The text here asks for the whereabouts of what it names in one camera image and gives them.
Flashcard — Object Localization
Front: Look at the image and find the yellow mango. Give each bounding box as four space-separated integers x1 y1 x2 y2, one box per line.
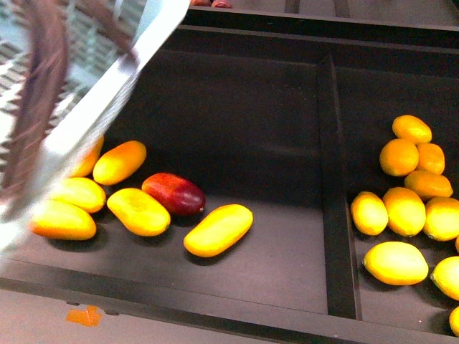
29 200 97 241
93 140 147 186
70 136 105 178
106 188 171 237
183 204 254 258
50 177 106 214

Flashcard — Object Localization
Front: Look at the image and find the light green plastic basket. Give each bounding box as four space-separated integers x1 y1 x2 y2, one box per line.
1 1 189 254

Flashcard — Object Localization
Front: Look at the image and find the yellow lemon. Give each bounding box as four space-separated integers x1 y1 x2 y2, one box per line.
448 307 459 337
362 242 429 286
404 171 453 201
382 187 426 237
351 191 389 236
392 115 432 145
430 256 459 301
423 196 458 242
379 138 419 177
416 143 445 175

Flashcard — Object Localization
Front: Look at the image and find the brown basket handle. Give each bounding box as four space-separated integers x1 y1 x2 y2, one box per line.
1 1 137 206

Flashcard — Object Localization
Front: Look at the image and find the red mango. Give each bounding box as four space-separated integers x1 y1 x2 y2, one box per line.
141 172 206 216

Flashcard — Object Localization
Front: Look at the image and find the orange tape marker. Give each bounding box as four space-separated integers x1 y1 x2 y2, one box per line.
66 305 102 327

